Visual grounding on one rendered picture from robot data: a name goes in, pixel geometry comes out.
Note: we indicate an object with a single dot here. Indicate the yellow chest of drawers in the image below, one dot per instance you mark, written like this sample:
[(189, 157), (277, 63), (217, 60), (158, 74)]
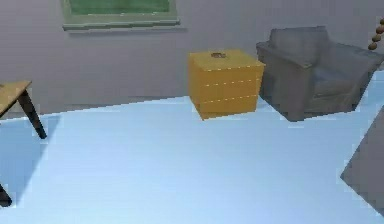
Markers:
[(224, 85)]

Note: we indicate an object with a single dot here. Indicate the small brown round object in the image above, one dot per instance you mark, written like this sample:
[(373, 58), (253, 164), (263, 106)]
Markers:
[(218, 55)]

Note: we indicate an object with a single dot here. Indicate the green framed window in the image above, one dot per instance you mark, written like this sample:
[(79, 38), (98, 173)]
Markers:
[(120, 13)]

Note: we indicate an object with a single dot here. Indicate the grey armchair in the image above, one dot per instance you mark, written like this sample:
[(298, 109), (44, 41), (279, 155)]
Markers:
[(310, 73)]

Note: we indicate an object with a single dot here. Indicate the wooden table with black legs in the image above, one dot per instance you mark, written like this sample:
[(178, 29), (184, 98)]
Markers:
[(13, 95)]

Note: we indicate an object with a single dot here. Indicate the brown beaded lamp post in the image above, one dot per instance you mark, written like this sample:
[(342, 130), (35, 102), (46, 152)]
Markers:
[(376, 37)]

